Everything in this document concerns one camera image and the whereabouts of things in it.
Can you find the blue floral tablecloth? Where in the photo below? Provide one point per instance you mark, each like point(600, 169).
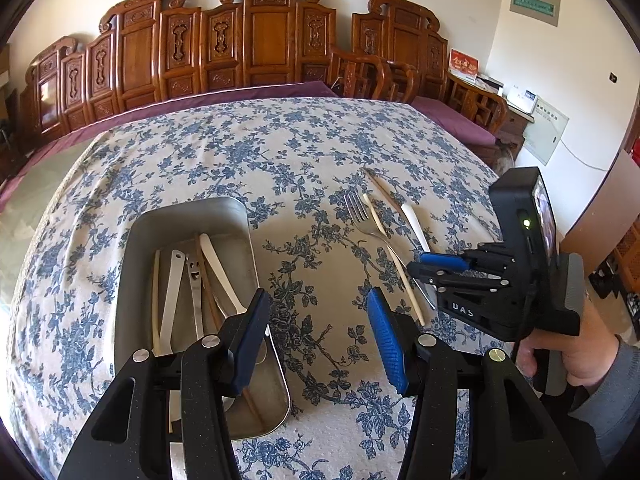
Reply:
point(289, 163)

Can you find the grey green wall box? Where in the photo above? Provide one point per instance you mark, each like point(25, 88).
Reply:
point(546, 11)

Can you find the white router box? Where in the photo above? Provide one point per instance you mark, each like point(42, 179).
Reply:
point(522, 99)

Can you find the cream plastic spoon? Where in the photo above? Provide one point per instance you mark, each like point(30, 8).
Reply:
point(415, 224)

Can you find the cream handled small fork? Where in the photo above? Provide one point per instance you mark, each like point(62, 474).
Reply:
point(230, 265)

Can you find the white wall electrical panel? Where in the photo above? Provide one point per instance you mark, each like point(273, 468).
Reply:
point(543, 135)

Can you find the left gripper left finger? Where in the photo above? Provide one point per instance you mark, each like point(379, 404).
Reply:
point(127, 434)

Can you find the smiley steel spork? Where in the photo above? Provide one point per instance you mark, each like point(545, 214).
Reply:
point(195, 281)

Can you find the person's right hand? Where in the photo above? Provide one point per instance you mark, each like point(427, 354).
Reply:
point(587, 357)

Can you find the steel fork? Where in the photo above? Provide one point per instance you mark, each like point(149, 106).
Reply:
point(362, 220)

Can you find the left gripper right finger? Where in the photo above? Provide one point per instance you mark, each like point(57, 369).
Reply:
point(511, 434)

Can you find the forearm in grey sleeve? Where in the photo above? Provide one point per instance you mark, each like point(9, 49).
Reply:
point(612, 411)

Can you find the large cream ladle spoon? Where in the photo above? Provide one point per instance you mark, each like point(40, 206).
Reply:
point(174, 396)

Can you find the cream chopstick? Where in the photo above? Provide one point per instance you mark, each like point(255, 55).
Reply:
point(399, 267)
point(162, 325)

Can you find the red card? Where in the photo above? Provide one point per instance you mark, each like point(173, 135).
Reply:
point(463, 65)

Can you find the carved wooden armchair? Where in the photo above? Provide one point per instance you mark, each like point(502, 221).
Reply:
point(402, 31)

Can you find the wooden side table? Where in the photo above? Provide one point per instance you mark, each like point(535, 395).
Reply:
point(511, 132)

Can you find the grey metal tray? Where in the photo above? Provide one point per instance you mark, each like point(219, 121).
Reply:
point(168, 228)

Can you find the purple armchair cushion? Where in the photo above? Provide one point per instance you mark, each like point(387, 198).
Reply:
point(465, 131)

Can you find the long carved wooden sofa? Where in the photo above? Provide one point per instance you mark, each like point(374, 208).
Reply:
point(152, 51)

